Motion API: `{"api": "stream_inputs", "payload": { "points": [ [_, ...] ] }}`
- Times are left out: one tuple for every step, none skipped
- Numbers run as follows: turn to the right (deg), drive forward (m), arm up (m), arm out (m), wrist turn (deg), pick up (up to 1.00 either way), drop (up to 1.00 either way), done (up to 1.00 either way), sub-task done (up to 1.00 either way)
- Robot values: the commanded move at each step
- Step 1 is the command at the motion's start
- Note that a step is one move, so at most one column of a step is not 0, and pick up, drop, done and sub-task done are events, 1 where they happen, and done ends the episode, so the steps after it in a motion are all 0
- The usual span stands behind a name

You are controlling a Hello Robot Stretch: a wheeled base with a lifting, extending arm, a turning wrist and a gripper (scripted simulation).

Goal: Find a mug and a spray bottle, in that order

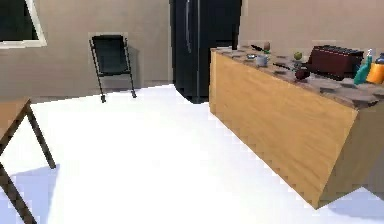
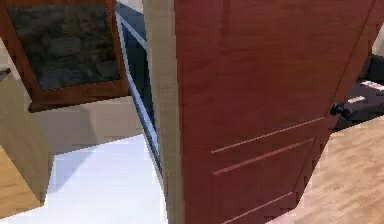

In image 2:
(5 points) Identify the black sofa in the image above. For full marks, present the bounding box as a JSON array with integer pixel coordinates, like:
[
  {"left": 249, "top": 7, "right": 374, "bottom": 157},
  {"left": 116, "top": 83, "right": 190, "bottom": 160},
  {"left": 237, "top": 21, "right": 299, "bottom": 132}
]
[{"left": 334, "top": 54, "right": 384, "bottom": 132}]

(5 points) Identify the red-brown wooden room door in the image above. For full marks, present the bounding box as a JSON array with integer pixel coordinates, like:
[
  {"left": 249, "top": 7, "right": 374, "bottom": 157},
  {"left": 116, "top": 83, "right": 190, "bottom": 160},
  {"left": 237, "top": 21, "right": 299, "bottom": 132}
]
[{"left": 173, "top": 0, "right": 384, "bottom": 224}]

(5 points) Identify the light wooden cabinet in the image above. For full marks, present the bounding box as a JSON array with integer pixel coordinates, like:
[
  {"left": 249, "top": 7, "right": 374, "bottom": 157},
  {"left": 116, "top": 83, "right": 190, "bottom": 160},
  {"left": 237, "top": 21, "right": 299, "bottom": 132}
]
[{"left": 0, "top": 68, "right": 54, "bottom": 219}]

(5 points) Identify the brown framed dark picture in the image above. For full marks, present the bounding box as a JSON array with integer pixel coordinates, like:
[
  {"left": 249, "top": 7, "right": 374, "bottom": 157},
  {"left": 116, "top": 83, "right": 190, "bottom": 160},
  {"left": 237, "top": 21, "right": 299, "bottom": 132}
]
[{"left": 0, "top": 0, "right": 131, "bottom": 113}]

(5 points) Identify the white and red book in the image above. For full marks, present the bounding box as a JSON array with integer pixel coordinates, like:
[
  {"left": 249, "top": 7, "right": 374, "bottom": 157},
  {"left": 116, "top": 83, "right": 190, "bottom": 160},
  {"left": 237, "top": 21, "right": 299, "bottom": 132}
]
[{"left": 360, "top": 80, "right": 384, "bottom": 92}]

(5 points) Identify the black door handle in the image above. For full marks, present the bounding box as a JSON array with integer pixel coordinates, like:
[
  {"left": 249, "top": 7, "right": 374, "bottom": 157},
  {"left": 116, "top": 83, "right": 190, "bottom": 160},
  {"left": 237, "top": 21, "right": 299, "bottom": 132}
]
[{"left": 329, "top": 101, "right": 351, "bottom": 122}]

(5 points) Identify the beige remote control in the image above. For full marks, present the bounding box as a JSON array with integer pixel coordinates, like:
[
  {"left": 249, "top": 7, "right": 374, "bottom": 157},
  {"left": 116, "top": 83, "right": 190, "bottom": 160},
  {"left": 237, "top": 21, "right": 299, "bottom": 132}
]
[{"left": 347, "top": 95, "right": 367, "bottom": 104}]

